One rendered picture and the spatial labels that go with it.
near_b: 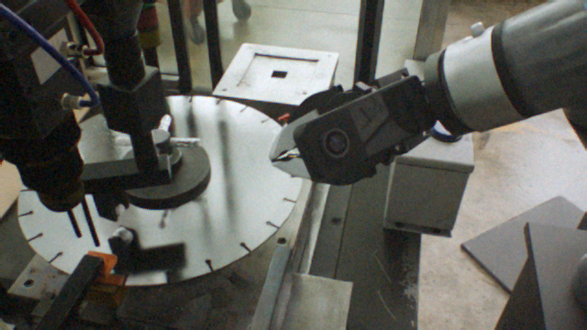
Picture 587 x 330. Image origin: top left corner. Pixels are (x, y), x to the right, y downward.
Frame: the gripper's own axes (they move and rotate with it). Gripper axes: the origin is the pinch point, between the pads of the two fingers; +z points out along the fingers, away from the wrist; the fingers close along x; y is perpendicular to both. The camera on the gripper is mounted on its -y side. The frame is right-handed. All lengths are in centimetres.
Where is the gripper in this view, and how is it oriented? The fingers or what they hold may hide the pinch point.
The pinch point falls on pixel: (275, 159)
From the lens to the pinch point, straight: 53.6
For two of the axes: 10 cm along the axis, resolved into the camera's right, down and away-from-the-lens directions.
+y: 6.0, -3.2, 7.4
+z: -7.0, 2.4, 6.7
